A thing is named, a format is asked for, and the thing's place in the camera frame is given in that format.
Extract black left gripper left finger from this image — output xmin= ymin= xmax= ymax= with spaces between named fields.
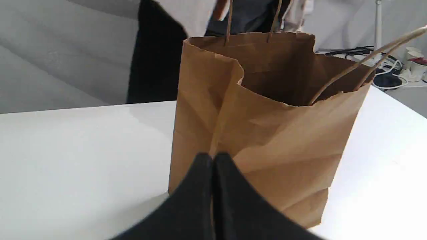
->
xmin=115 ymin=153 xmax=214 ymax=240

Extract white pole stand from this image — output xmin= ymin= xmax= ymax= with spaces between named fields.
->
xmin=374 ymin=0 xmax=382 ymax=52

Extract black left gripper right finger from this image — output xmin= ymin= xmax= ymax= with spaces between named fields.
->
xmin=212 ymin=152 xmax=319 ymax=240

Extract white cups at right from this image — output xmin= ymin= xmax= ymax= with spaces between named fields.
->
xmin=401 ymin=47 xmax=427 ymax=83

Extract black cables at right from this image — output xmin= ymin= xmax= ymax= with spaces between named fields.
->
xmin=315 ymin=46 xmax=409 ymax=90

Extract grey fabric backdrop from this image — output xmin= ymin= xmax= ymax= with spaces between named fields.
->
xmin=0 ymin=0 xmax=426 ymax=114

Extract brown paper bag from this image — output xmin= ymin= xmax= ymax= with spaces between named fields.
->
xmin=168 ymin=0 xmax=427 ymax=229

